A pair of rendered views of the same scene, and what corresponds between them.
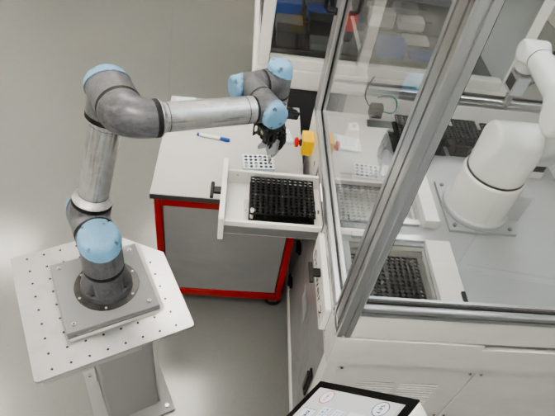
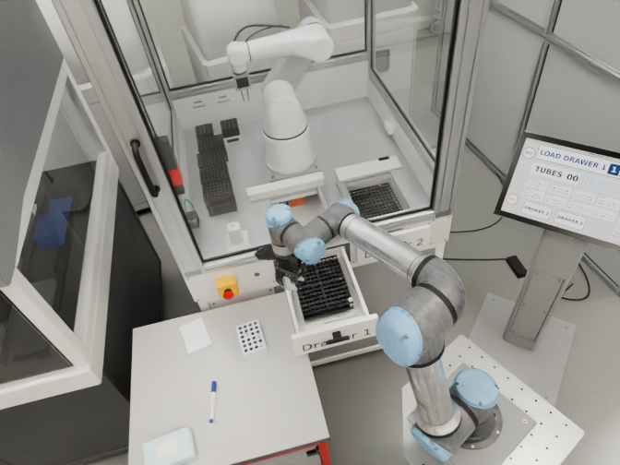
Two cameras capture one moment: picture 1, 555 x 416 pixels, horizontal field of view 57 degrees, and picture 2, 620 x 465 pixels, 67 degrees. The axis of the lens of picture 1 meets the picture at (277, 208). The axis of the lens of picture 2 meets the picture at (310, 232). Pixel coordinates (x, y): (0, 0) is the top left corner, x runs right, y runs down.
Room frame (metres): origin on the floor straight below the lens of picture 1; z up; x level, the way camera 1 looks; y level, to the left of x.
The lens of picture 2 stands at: (1.24, 1.01, 2.25)
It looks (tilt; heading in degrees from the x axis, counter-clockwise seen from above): 47 degrees down; 271
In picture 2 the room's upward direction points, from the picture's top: 8 degrees counter-clockwise
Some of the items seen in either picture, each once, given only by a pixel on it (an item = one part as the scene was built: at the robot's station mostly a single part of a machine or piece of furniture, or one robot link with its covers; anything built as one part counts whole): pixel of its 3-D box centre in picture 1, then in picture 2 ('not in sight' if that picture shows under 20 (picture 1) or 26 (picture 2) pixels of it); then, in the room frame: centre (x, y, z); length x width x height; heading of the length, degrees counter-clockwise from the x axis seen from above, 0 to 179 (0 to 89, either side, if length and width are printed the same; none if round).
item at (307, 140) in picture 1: (305, 143); (227, 287); (1.58, -0.07, 0.88); 0.07 x 0.05 x 0.07; 8
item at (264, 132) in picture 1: (271, 122); (290, 261); (1.33, 0.07, 1.14); 0.09 x 0.08 x 0.12; 144
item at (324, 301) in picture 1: (321, 279); (393, 244); (0.95, -0.17, 0.87); 0.29 x 0.02 x 0.11; 8
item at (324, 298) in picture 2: (281, 202); (321, 288); (1.24, -0.01, 0.87); 0.22 x 0.18 x 0.06; 98
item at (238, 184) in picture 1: (283, 204); (320, 287); (1.24, -0.02, 0.86); 0.40 x 0.26 x 0.06; 98
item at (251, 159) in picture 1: (258, 164); (251, 339); (1.51, 0.11, 0.78); 0.12 x 0.08 x 0.04; 103
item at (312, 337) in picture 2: (223, 196); (335, 335); (1.21, 0.19, 0.87); 0.29 x 0.02 x 0.11; 8
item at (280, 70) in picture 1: (277, 78); (280, 225); (1.33, 0.07, 1.30); 0.09 x 0.08 x 0.11; 125
